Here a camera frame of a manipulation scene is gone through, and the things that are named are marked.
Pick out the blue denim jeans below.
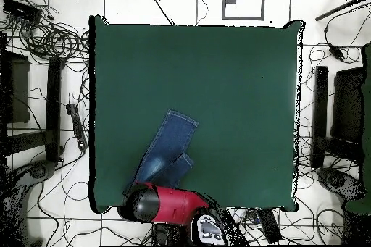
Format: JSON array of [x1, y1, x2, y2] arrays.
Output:
[[122, 109, 200, 196]]

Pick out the dark flat panel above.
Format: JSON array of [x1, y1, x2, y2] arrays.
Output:
[[330, 66, 367, 144], [0, 51, 30, 124]]

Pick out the dark green table cloth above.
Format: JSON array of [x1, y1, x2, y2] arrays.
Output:
[[88, 14, 306, 214]]

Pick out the black power strip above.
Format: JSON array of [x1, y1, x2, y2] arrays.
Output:
[[257, 208, 283, 244], [65, 103, 88, 151]]

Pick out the long black bar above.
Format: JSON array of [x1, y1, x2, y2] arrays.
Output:
[[311, 65, 329, 169], [45, 56, 64, 163]]

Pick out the black power adapter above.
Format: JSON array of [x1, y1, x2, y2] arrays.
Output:
[[328, 44, 346, 62]]

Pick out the thin black rod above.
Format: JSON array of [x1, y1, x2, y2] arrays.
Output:
[[314, 0, 371, 22]]

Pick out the tangle of black cables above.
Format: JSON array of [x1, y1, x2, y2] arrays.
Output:
[[17, 0, 91, 65]]

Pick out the black box with cables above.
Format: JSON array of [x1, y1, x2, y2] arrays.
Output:
[[2, 0, 42, 22]]

